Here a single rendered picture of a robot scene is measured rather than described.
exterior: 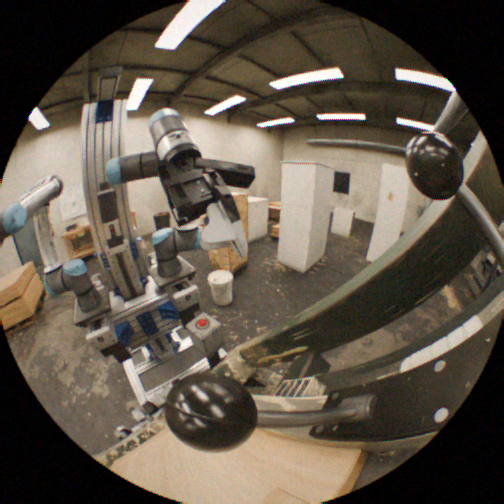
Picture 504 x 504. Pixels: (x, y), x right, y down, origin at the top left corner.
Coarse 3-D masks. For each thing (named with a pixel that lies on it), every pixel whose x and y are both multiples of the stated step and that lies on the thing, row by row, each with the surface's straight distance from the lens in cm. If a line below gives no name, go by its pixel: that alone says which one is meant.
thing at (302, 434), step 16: (256, 400) 30; (272, 400) 26; (288, 400) 24; (304, 400) 21; (320, 400) 20; (272, 432) 25; (288, 432) 20; (304, 432) 18; (368, 448) 17; (384, 448) 17; (400, 448) 17
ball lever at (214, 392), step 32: (192, 384) 7; (224, 384) 7; (192, 416) 6; (224, 416) 6; (256, 416) 8; (288, 416) 9; (320, 416) 11; (352, 416) 14; (192, 448) 8; (224, 448) 7
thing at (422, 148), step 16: (416, 144) 10; (432, 144) 10; (448, 144) 11; (416, 160) 10; (432, 160) 10; (448, 160) 10; (416, 176) 10; (432, 176) 10; (448, 176) 10; (432, 192) 10; (448, 192) 10; (464, 192) 11; (464, 208) 11; (480, 208) 11; (480, 224) 11; (496, 240) 11; (496, 256) 11
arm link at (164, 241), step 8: (160, 232) 91; (168, 232) 88; (152, 240) 92; (160, 240) 87; (168, 240) 88; (160, 248) 89; (168, 248) 88; (176, 248) 88; (160, 256) 91; (168, 256) 90
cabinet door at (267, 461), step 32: (160, 448) 55; (256, 448) 26; (288, 448) 22; (320, 448) 19; (352, 448) 18; (160, 480) 41; (192, 480) 32; (224, 480) 27; (256, 480) 23; (288, 480) 20; (320, 480) 18; (352, 480) 18
